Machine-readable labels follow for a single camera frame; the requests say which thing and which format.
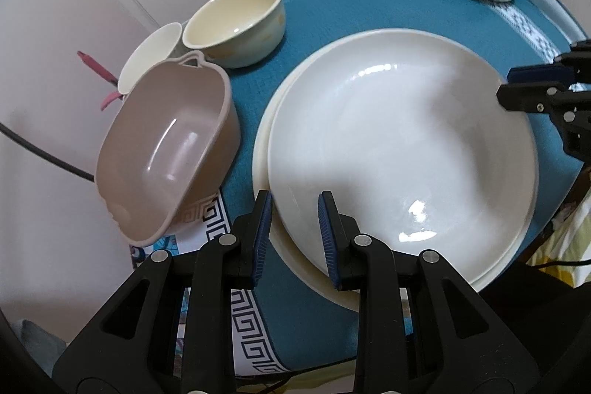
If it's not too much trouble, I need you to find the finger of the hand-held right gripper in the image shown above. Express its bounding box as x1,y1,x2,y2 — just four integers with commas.
508,40,591,85
496,82,591,155

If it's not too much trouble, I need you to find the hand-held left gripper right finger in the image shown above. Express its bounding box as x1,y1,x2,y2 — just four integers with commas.
318,191,542,394

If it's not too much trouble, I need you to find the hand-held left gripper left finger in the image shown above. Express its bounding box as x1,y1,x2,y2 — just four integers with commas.
52,190,273,394

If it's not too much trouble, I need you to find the large cream plate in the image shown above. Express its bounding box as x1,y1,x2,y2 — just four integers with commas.
252,28,536,314

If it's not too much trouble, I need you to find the large white plate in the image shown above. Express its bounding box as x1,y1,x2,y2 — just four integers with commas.
267,35,540,284

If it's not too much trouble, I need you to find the tan plastic basin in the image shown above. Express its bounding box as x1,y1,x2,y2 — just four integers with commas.
95,51,241,246

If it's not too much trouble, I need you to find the small white bowl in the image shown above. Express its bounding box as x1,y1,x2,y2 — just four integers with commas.
117,22,185,95

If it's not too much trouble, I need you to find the cream bowl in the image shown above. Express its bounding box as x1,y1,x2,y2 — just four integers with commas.
181,0,286,69

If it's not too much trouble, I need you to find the blue cartoon printed sheet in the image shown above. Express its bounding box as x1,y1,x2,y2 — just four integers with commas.
128,232,185,270

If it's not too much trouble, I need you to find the yellow patterned bedsheet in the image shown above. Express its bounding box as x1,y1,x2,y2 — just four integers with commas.
526,191,591,284

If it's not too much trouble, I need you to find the blue patterned tablecloth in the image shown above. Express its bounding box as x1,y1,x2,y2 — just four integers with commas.
129,0,587,376

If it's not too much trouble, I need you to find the pink plastic strip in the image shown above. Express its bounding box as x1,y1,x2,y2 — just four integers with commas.
76,50,125,111

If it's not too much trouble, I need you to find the grey cloth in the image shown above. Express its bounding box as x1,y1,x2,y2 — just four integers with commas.
18,319,66,360

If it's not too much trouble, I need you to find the thin black cable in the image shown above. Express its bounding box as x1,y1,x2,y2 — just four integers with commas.
235,359,361,394

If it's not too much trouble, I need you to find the thick black cable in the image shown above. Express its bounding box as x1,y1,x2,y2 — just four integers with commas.
0,121,95,182

